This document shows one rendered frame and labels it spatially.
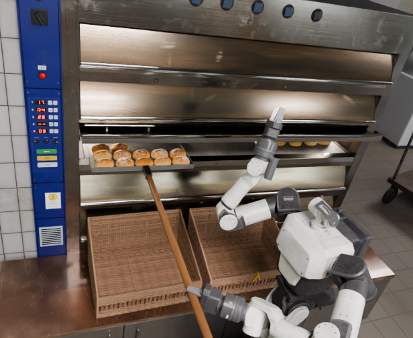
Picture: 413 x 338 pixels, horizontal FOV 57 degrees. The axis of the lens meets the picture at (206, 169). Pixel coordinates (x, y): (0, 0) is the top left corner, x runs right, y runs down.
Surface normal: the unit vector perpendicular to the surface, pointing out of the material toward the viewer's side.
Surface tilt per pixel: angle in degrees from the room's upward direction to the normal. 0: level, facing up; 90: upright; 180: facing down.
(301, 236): 45
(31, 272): 0
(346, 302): 26
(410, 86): 90
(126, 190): 70
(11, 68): 90
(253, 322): 56
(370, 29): 90
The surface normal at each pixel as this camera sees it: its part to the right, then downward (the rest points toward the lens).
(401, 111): -0.93, 0.04
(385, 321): 0.17, -0.84
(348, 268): -0.44, -0.79
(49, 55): 0.32, 0.55
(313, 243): -0.52, -0.53
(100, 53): 0.36, 0.23
